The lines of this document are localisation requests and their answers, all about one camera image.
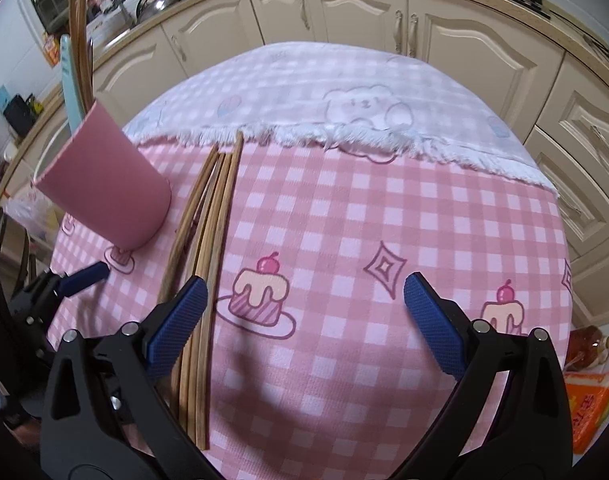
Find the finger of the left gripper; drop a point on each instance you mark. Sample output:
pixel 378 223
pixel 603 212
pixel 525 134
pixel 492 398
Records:
pixel 84 277

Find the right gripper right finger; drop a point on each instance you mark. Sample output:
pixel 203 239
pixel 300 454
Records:
pixel 508 416

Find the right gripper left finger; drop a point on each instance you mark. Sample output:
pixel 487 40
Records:
pixel 103 416

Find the pink utensil cup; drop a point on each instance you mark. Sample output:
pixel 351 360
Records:
pixel 101 179

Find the teal sheathed knife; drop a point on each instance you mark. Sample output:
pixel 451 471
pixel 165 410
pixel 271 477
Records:
pixel 70 85

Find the orange snack bag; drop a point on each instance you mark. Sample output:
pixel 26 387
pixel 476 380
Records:
pixel 589 406

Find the black kettle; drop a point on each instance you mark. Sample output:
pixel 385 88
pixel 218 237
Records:
pixel 19 116

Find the pink checkered tablecloth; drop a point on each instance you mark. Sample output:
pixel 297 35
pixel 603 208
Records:
pixel 318 372

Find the orange bottle on windowsill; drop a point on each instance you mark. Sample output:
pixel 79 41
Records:
pixel 51 49

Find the steel wok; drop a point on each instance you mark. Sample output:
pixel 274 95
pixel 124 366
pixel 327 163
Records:
pixel 146 9

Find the lower cream cabinets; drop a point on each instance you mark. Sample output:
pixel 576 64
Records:
pixel 542 74

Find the white fringed checkered cloth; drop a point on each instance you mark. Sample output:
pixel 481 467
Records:
pixel 368 102

